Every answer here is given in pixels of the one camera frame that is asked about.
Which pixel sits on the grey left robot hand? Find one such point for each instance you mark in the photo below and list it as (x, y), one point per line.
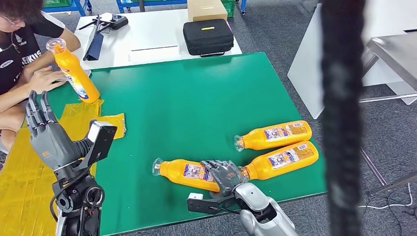
(52, 146)

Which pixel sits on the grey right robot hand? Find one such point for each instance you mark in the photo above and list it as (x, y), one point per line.
(226, 177)

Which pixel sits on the orange detergent bottle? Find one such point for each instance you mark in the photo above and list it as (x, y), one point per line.
(283, 159)
(176, 171)
(277, 133)
(73, 75)

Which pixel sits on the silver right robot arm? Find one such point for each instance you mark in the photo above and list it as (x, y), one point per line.
(260, 208)

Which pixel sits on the yellow tape sheet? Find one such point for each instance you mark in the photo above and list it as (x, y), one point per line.
(19, 195)

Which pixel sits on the person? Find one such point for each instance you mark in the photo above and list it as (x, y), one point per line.
(16, 58)

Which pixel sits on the dark blue tablet stand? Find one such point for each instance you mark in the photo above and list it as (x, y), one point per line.
(94, 45)

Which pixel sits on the white panel board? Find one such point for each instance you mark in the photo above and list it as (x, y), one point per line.
(306, 71)

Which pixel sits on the black carrying case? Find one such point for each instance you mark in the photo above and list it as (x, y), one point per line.
(208, 37)

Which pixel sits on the black remote controller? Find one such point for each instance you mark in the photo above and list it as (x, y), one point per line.
(118, 21)

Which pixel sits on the thin black strip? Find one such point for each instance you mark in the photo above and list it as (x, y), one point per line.
(154, 48)

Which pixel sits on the white table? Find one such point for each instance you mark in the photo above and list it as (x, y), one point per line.
(146, 32)

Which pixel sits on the cardboard box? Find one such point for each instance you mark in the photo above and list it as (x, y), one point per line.
(207, 9)

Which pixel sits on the green plastic crate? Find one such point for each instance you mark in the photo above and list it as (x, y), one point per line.
(229, 7)

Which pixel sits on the stainless steel table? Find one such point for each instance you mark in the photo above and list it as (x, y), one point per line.
(397, 52)

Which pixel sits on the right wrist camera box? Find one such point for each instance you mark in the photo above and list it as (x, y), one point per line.
(203, 205)

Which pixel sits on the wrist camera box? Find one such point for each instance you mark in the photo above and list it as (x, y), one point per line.
(102, 143)
(203, 205)

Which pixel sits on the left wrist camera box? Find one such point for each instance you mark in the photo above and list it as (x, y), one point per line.
(102, 143)

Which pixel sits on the blue metal frame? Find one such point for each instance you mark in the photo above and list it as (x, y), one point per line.
(65, 4)
(153, 2)

